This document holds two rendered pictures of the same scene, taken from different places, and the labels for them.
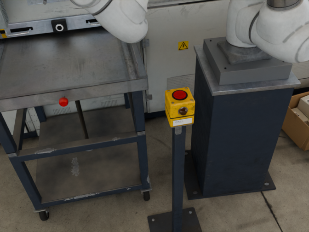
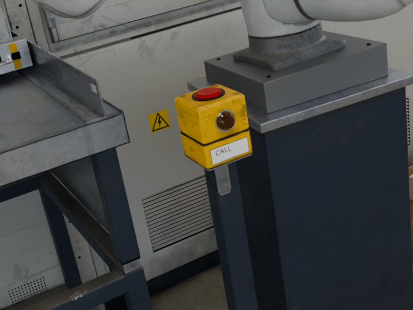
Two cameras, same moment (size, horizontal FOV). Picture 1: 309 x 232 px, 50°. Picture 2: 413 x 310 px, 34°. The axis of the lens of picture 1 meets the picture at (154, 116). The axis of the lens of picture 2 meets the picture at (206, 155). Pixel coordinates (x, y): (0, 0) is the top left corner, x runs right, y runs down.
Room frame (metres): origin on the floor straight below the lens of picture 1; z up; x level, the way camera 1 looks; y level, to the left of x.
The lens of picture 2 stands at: (-0.12, 0.19, 1.23)
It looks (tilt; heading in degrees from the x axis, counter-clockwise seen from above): 24 degrees down; 344
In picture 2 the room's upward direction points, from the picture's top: 10 degrees counter-clockwise
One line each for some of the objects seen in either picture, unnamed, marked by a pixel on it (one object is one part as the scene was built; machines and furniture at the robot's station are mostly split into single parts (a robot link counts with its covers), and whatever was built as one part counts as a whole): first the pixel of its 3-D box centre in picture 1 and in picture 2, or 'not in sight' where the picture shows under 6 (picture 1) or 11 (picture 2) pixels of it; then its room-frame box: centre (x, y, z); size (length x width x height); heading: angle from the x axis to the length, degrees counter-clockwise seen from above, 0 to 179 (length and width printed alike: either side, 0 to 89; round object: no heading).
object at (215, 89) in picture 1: (242, 64); (293, 82); (1.19, -0.39, 0.74); 0.36 x 0.36 x 0.02; 5
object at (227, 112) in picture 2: (183, 112); (227, 121); (0.75, -0.09, 0.87); 0.03 x 0.01 x 0.03; 100
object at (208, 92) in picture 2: (179, 95); (208, 96); (0.80, -0.08, 0.90); 0.04 x 0.04 x 0.02
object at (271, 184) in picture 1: (224, 168); not in sight; (1.19, -0.39, 0.01); 0.49 x 0.35 x 0.02; 95
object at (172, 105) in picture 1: (179, 107); (213, 125); (0.80, -0.08, 0.85); 0.08 x 0.08 x 0.10; 10
